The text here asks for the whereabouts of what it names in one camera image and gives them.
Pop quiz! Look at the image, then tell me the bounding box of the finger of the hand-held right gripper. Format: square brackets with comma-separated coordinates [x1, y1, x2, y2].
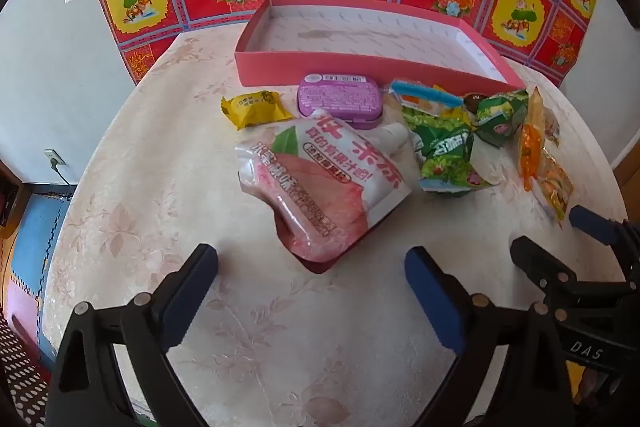
[510, 235, 640, 324]
[569, 205, 640, 278]

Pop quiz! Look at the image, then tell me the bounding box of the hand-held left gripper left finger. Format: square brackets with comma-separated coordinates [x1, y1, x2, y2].
[44, 243, 220, 427]

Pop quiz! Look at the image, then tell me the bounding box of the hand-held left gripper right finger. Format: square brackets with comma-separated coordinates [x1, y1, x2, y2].
[404, 246, 572, 427]

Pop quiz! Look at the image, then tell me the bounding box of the orange cracker packet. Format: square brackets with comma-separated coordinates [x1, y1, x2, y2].
[517, 86, 562, 192]

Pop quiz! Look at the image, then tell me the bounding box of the green pea snack packet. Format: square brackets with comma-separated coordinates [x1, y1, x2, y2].
[402, 106, 473, 152]
[472, 89, 530, 148]
[419, 127, 506, 195]

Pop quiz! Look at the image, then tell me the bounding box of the pink peach jelly pouch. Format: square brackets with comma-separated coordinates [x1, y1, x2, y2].
[235, 109, 412, 275]

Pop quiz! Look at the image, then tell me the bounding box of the blue striped wafer packet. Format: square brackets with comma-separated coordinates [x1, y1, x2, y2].
[389, 79, 468, 115]

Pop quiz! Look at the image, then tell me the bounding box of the yellow snack packet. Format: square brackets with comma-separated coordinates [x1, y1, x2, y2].
[221, 91, 295, 130]

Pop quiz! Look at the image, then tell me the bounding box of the purple candy tin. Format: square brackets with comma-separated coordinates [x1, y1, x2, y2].
[297, 74, 386, 130]

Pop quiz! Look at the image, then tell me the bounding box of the pink cardboard box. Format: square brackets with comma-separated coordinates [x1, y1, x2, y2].
[235, 0, 527, 94]

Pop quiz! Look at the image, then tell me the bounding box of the light wooden furniture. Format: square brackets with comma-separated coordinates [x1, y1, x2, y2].
[612, 142, 640, 223]

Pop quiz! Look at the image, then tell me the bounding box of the colourful foam floor mat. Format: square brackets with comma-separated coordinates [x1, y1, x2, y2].
[0, 194, 73, 427]

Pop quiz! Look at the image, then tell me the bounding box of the dark wooden cabinet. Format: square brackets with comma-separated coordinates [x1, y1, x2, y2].
[0, 159, 36, 238]

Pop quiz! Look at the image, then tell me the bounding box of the white wall socket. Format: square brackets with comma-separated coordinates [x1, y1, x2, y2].
[44, 149, 76, 185]

